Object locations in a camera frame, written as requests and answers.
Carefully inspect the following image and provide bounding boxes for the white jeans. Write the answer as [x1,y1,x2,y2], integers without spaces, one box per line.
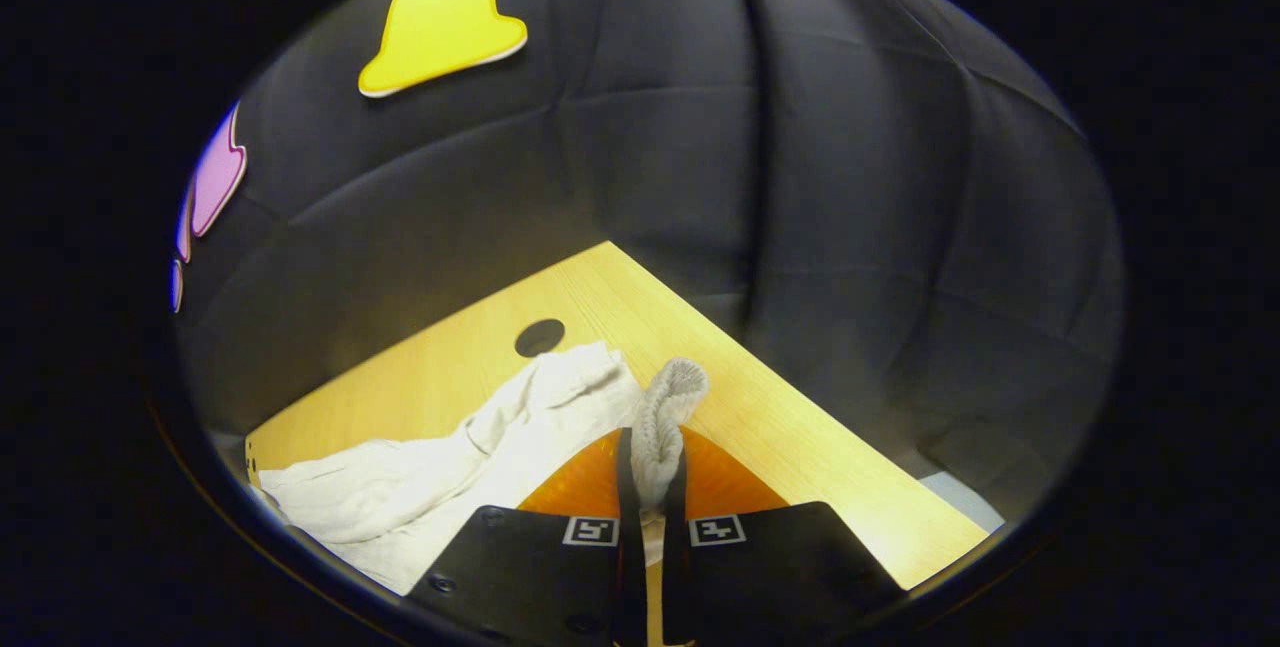
[258,340,711,596]

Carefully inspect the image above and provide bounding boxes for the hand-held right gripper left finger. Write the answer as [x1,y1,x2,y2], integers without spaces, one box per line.
[405,427,649,647]

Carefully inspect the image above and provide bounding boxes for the black backdrop cloth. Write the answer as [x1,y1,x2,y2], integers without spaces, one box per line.
[170,0,1126,528]

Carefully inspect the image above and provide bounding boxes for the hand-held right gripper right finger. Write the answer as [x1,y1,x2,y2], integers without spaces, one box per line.
[660,427,906,647]

